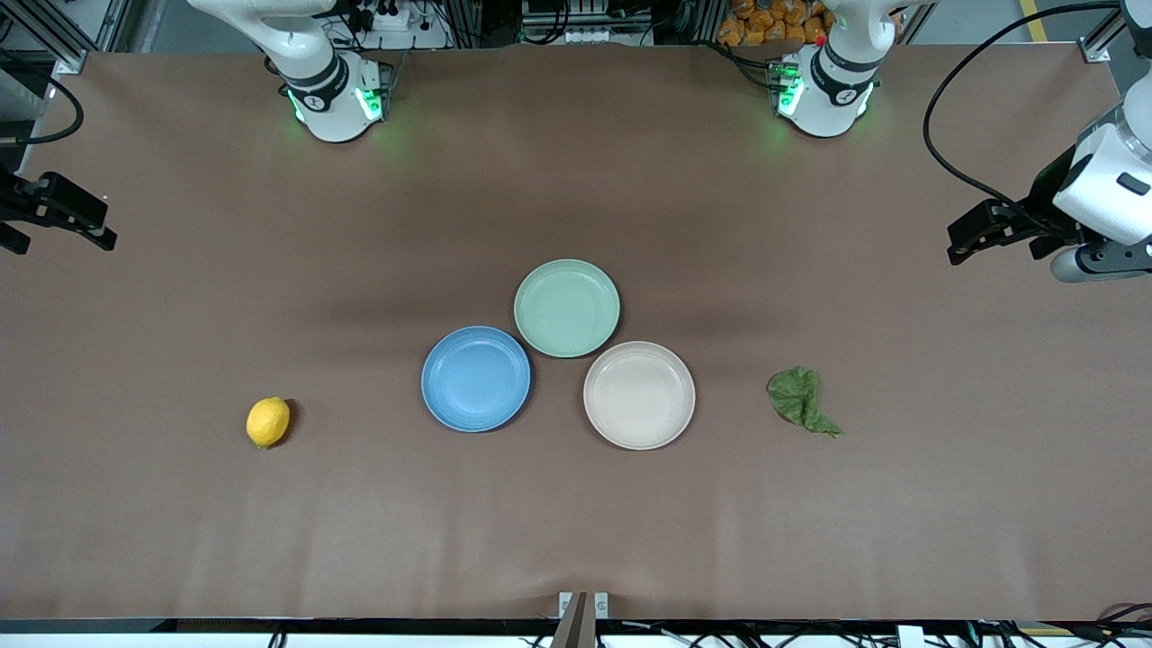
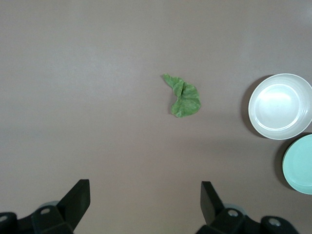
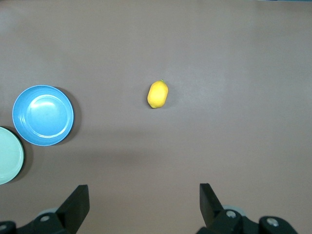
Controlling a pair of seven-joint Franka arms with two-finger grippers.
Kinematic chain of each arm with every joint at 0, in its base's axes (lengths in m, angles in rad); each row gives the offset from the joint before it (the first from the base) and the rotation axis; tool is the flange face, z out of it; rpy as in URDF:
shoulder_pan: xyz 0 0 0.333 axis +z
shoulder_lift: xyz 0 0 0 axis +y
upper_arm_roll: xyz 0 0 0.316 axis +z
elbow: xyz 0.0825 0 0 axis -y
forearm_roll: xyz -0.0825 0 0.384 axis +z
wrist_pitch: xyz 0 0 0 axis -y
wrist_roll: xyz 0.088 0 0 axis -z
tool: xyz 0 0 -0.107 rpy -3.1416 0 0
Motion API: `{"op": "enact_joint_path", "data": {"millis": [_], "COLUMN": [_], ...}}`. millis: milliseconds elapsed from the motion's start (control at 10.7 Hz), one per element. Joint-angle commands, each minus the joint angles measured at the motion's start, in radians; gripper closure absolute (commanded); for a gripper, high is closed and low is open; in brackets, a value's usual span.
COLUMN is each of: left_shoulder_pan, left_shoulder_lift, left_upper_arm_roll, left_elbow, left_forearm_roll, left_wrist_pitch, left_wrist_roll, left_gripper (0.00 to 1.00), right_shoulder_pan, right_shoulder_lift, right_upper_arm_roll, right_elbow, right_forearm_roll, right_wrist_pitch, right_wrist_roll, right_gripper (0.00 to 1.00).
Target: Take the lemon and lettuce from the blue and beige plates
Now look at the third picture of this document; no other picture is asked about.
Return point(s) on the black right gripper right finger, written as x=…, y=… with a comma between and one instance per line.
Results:
x=212, y=214

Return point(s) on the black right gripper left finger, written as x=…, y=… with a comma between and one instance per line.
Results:
x=70, y=212

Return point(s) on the yellow lemon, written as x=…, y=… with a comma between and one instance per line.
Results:
x=158, y=94

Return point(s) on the light green round plate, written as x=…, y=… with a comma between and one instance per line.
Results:
x=8, y=156

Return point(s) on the blue round plate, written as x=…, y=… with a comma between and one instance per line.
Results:
x=44, y=115

